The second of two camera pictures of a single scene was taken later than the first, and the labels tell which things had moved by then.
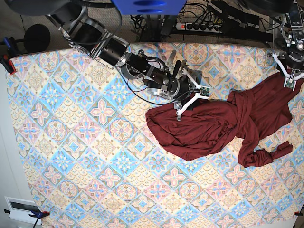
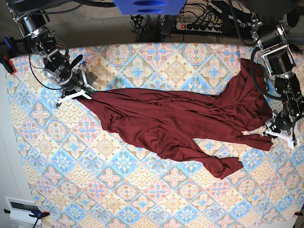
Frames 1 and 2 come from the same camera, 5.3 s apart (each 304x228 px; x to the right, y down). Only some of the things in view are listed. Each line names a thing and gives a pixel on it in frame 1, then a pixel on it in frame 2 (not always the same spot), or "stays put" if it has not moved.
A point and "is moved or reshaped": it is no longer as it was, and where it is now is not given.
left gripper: [185, 87] -> [75, 85]
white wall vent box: [20, 209] stays put
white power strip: [204, 27] stays put
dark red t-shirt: [259, 111] is moved or reshaped
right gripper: [291, 63] -> [279, 127]
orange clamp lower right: [298, 213] stays put
